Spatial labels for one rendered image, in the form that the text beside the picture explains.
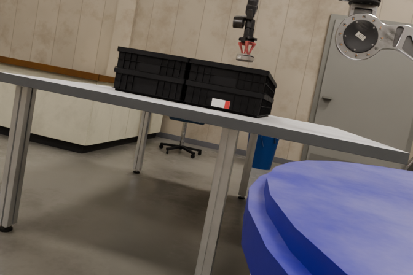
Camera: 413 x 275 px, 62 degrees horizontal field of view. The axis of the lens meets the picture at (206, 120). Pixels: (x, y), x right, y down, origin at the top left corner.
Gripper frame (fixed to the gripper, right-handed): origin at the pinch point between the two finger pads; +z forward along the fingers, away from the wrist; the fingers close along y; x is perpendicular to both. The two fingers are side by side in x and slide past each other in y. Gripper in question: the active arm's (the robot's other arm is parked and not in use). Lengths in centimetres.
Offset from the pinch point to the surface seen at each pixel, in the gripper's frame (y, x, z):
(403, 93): -106, 328, -17
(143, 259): 31, -58, 104
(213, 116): 61, -51, 36
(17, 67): -218, -114, 25
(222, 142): 60, -45, 46
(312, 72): -187, 242, -32
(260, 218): 155, -102, 37
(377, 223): 158, -97, 37
